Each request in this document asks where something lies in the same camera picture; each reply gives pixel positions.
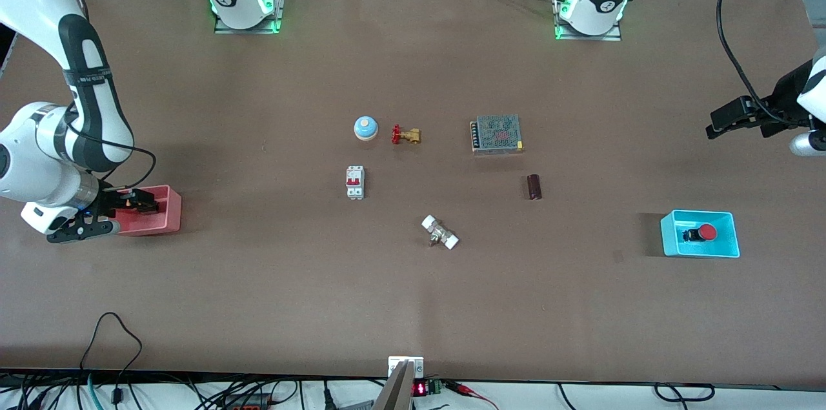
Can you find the pink plastic box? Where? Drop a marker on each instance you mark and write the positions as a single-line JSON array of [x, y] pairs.
[[166, 216]]

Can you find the orange connector block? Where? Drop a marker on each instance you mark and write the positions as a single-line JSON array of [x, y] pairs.
[[248, 403]]

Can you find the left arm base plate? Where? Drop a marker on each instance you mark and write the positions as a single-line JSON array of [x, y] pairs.
[[590, 37]]

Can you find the blue round buzzer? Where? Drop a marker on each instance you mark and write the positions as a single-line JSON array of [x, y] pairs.
[[366, 128]]

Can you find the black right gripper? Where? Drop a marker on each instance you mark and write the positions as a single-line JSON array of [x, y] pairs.
[[115, 201]]

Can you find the metal mesh power supply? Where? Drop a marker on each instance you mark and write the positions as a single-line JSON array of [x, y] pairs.
[[497, 133]]

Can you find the red push button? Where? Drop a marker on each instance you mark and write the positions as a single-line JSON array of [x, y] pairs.
[[708, 232]]

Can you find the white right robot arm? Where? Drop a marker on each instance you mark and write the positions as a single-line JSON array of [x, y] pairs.
[[39, 158]]

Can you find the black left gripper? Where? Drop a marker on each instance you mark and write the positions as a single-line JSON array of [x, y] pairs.
[[783, 100]]

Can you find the cyan plastic box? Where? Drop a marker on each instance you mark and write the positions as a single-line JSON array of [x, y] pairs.
[[674, 245]]

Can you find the grey metal beam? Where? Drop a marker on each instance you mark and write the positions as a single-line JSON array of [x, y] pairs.
[[395, 394]]

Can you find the dark brown cylinder capacitor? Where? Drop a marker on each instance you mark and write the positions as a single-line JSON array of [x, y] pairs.
[[534, 187]]

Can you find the white circuit breaker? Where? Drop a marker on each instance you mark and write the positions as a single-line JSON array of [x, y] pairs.
[[355, 183]]

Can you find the red clip lead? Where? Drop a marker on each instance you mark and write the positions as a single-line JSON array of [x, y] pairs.
[[468, 389]]

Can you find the metal fitting white ends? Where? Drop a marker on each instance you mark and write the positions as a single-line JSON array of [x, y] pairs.
[[440, 233]]

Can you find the red digit display module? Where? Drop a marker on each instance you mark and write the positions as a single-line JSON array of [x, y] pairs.
[[421, 389]]

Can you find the silver mounting bracket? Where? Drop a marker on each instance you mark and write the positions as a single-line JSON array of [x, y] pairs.
[[395, 365]]

